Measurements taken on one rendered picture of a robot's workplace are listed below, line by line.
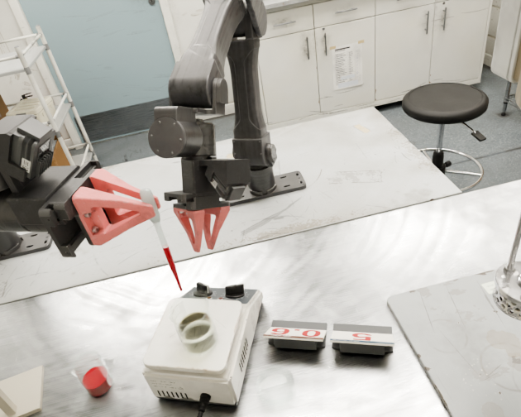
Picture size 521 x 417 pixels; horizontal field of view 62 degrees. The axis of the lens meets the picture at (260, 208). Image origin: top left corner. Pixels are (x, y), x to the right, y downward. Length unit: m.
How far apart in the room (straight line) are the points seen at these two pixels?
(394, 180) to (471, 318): 0.40
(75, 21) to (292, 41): 1.52
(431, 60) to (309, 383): 2.98
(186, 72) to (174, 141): 0.13
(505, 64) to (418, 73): 2.97
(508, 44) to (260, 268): 0.56
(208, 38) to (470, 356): 0.62
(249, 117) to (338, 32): 2.22
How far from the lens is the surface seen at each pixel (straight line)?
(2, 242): 1.11
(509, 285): 0.58
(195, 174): 0.66
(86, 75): 3.62
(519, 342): 0.74
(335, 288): 0.78
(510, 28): 0.46
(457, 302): 0.77
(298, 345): 0.70
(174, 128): 0.61
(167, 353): 0.64
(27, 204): 0.52
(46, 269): 1.04
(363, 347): 0.68
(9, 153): 0.50
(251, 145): 0.92
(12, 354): 0.90
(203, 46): 0.74
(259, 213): 0.97
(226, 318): 0.65
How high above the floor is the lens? 1.48
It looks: 36 degrees down
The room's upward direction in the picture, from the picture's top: 11 degrees counter-clockwise
